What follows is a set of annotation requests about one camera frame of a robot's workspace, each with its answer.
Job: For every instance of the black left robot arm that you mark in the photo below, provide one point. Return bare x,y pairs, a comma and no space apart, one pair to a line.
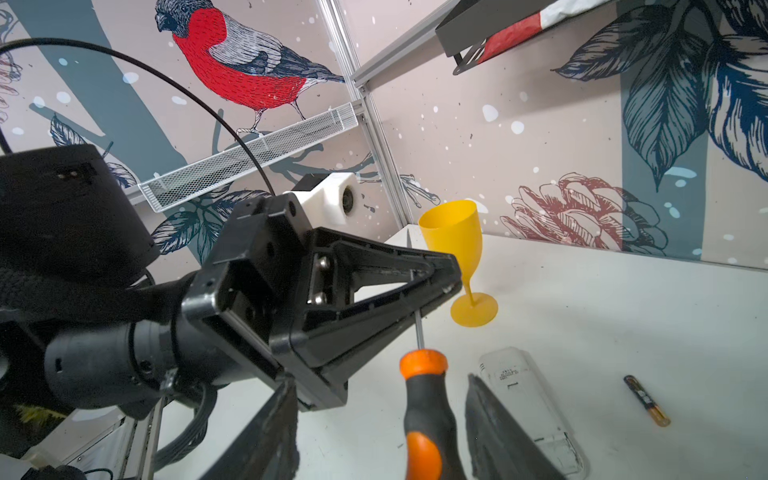
78,330

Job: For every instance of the yellow plastic goblet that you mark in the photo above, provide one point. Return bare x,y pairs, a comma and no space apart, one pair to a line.
455,228

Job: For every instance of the black wall basket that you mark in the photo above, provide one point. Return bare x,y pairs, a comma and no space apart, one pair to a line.
463,32

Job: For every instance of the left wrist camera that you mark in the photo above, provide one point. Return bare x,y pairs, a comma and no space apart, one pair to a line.
329,199

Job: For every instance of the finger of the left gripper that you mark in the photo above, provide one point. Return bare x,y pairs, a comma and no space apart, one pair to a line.
351,298

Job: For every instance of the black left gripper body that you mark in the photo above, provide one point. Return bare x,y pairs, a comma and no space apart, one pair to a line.
247,285

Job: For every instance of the red cassava chips bag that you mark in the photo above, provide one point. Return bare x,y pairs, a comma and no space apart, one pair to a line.
534,24

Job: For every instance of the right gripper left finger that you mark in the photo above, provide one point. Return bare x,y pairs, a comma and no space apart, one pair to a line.
267,446

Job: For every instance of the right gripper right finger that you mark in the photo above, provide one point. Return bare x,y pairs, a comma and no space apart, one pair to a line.
499,448

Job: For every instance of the orange black screwdriver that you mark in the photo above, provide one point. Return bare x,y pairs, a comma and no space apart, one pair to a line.
429,423

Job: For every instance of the white AC remote with display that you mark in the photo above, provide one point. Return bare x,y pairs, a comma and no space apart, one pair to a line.
512,375

